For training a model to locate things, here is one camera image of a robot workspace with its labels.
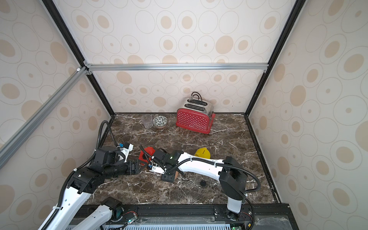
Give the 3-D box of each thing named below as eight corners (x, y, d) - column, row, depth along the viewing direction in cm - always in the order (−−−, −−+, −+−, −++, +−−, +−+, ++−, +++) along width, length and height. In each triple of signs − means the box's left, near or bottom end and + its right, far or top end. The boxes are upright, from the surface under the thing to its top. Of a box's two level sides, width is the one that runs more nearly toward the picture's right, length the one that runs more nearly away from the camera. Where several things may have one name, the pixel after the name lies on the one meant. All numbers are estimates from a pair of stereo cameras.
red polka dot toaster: (178, 126, 114) (177, 106, 98) (194, 111, 125) (195, 91, 109) (202, 140, 106) (204, 121, 90) (216, 122, 117) (221, 103, 101)
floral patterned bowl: (153, 126, 114) (152, 123, 110) (154, 119, 119) (153, 115, 116) (166, 126, 114) (166, 123, 111) (167, 119, 119) (167, 115, 116)
